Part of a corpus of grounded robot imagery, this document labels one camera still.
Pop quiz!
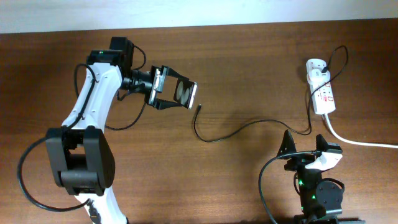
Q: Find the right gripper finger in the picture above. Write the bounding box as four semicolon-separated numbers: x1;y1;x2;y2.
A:
316;134;329;152
277;129;297;159

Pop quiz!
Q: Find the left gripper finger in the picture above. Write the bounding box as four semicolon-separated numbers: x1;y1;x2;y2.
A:
161;65;189;82
154;99;182;110

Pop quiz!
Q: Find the black Galaxy flip phone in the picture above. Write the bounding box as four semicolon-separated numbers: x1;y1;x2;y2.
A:
174;79;198;109

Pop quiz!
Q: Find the thin black charging cable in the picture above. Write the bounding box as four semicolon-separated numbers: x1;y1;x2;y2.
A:
193;45;349;143

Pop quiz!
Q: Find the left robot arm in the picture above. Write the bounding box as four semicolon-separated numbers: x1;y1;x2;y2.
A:
46;37;197;223

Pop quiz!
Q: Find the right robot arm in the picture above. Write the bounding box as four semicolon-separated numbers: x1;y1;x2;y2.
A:
277;130;345;223

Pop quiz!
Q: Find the white USB charger plug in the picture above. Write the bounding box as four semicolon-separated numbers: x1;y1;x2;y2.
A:
307;69;330;85

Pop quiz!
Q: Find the white power strip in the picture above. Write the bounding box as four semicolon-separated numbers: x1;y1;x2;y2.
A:
306;58;336;115

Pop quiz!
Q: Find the thick white power cord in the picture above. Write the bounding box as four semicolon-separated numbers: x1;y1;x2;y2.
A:
322;113;398;149

